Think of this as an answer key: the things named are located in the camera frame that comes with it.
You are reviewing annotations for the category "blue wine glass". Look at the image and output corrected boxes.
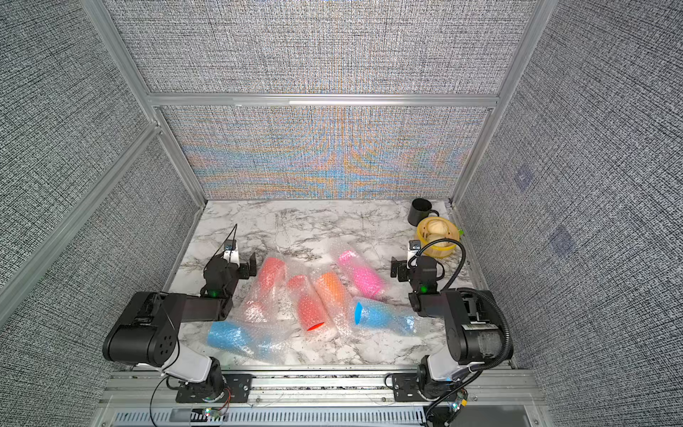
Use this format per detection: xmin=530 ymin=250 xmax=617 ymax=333
xmin=349 ymin=297 xmax=430 ymax=336
xmin=206 ymin=320 xmax=295 ymax=363

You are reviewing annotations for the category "red wine glass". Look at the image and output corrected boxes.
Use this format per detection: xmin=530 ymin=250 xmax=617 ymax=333
xmin=286 ymin=274 xmax=337 ymax=338

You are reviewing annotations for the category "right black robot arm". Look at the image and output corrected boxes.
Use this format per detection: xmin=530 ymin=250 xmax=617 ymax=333
xmin=391 ymin=255 xmax=514 ymax=402

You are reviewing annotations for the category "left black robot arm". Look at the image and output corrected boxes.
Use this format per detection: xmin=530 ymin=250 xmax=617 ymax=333
xmin=102 ymin=253 xmax=257 ymax=405

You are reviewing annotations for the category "pink wrapped wine glass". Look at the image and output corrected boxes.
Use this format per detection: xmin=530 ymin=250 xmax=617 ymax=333
xmin=332 ymin=245 xmax=387 ymax=300

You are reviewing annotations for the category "coral wrapped wine glass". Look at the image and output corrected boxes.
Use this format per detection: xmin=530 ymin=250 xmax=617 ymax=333
xmin=235 ymin=256 xmax=287 ymax=323

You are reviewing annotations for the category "orange wrapped wine glass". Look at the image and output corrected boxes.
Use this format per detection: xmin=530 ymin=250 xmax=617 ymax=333
xmin=312 ymin=269 xmax=353 ymax=336

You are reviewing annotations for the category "yellow bamboo steamer basket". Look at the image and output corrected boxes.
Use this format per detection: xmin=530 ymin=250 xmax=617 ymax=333
xmin=416 ymin=216 xmax=462 ymax=259

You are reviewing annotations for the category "upper white bun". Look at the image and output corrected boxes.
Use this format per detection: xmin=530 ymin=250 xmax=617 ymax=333
xmin=425 ymin=220 xmax=449 ymax=239

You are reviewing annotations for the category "black mug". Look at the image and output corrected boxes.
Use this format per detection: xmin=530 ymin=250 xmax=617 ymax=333
xmin=407 ymin=197 xmax=440 ymax=227

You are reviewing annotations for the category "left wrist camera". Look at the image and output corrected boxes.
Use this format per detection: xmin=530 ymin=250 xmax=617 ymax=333
xmin=222 ymin=238 xmax=240 ymax=264

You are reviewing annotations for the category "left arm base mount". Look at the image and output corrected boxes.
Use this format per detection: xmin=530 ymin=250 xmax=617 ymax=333
xmin=175 ymin=374 xmax=254 ymax=404

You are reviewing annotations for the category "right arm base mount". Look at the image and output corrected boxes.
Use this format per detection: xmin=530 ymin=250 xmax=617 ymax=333
xmin=387 ymin=373 xmax=460 ymax=403

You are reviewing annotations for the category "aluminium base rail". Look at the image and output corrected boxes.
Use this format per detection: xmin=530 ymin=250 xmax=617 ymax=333
xmin=90 ymin=365 xmax=553 ymax=426

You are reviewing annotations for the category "aluminium frame crossbar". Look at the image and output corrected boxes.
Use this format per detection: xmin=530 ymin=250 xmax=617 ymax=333
xmin=148 ymin=93 xmax=500 ymax=108

